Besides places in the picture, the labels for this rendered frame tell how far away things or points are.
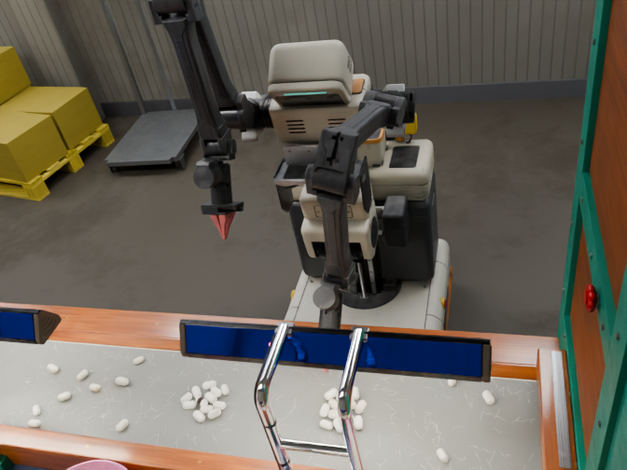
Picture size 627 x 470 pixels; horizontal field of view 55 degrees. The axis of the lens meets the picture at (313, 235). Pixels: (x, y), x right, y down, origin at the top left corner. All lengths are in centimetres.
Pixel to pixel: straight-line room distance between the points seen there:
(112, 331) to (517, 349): 113
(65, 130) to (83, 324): 271
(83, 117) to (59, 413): 311
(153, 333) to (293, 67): 84
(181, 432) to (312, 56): 101
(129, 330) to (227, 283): 127
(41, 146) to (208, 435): 312
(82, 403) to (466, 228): 206
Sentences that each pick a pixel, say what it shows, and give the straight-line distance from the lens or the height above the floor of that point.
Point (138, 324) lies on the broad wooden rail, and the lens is 186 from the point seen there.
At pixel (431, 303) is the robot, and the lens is 236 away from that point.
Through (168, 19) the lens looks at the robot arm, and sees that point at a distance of 151.
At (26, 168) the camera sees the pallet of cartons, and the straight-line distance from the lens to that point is 433.
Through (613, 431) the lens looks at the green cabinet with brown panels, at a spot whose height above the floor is 115.
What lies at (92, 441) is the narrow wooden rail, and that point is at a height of 76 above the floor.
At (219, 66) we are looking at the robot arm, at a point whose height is 139.
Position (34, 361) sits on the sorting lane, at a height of 74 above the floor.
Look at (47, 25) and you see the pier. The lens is 494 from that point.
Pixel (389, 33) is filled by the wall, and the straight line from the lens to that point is 415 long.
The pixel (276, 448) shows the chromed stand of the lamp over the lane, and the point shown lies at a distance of 122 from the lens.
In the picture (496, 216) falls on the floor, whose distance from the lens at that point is 322.
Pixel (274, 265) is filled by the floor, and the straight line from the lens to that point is 308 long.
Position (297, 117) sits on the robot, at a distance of 174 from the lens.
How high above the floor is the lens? 197
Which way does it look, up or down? 38 degrees down
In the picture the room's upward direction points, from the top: 12 degrees counter-clockwise
